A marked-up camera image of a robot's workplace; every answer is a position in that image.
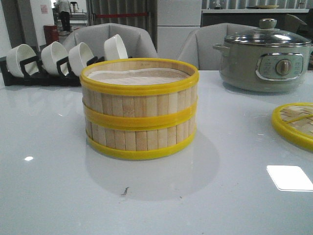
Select bamboo steamer tray yellow rim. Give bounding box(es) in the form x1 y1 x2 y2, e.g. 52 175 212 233
80 58 199 130

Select woven bamboo steamer lid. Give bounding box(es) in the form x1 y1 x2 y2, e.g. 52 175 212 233
271 102 313 151

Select grey armchair right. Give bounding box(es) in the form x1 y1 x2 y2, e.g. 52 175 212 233
177 23 255 71

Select white bowl far right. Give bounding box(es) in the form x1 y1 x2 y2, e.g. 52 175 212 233
104 34 128 61

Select white bowl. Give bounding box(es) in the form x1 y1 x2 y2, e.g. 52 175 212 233
41 41 68 75
6 44 36 77
68 42 94 76
104 34 128 61

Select white cabinet column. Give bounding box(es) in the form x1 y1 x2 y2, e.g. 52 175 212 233
157 0 202 59

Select red barrier belt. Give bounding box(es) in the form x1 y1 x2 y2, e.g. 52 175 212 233
91 12 149 21

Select grey electric cooking pot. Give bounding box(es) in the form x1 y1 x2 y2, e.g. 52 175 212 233
213 18 313 93

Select red cabinet box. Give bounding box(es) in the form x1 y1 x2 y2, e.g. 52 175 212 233
44 24 59 46

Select black dish rack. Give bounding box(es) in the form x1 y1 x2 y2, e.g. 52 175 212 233
0 55 106 87

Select dark counter sideboard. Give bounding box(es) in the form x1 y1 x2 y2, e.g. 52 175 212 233
201 8 309 28

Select person in background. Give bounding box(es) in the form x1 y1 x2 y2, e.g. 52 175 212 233
55 0 71 32

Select white bowl far left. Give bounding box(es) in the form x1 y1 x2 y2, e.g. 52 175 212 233
6 44 36 77

